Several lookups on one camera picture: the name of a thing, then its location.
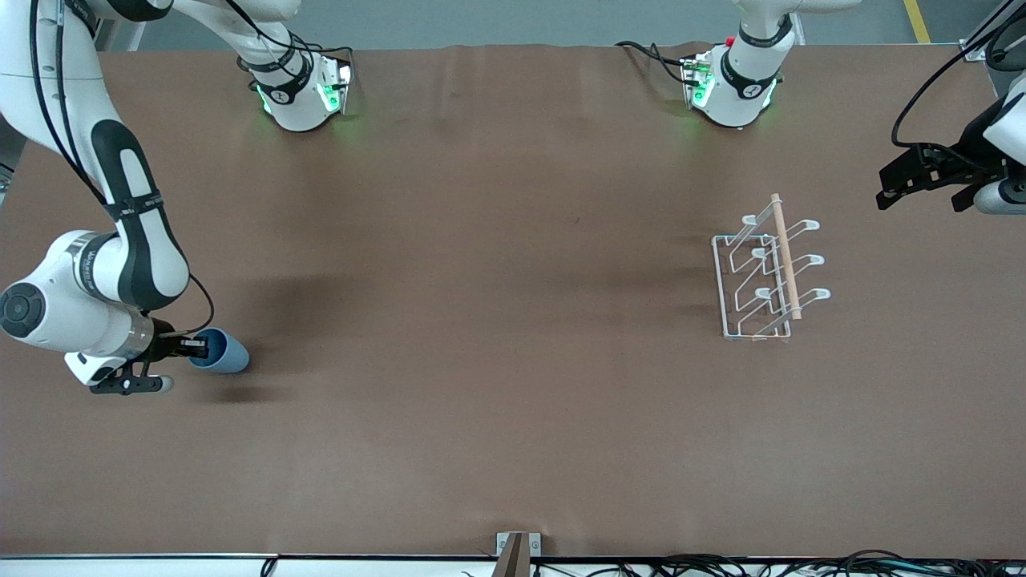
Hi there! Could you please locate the black right base cable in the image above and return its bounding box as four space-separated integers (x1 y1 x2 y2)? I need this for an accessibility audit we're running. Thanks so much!
223 0 355 69

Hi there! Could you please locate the white table edge rail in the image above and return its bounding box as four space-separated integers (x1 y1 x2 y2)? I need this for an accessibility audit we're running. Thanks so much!
0 555 1026 577

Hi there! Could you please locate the black cable bundle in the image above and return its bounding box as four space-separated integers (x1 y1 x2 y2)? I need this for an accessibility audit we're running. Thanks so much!
529 549 1026 577

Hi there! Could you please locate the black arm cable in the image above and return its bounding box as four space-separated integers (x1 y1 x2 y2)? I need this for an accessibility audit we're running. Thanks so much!
28 0 217 337
891 0 1026 150

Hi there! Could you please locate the brown table cover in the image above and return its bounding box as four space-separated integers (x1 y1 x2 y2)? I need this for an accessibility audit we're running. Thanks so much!
0 44 1026 559

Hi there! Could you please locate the black base cable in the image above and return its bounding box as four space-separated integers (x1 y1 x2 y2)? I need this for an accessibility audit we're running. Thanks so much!
616 40 700 86
223 0 355 69

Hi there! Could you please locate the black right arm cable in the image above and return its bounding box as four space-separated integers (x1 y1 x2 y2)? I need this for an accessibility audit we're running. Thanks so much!
28 0 217 337

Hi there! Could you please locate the metal table edge bracket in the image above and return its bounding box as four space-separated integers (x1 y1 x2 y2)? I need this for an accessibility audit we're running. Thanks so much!
496 531 543 577

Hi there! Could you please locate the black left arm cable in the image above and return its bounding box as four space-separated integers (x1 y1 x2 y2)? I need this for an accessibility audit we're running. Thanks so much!
891 0 1026 150

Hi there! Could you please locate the black left base cable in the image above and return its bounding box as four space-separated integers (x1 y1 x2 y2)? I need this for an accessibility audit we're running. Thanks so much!
616 40 700 86

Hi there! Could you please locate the blue cup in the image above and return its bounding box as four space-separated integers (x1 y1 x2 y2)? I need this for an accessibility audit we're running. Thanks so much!
188 329 251 375

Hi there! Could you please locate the white wire cup rack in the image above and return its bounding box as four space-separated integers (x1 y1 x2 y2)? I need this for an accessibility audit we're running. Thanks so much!
711 193 832 342

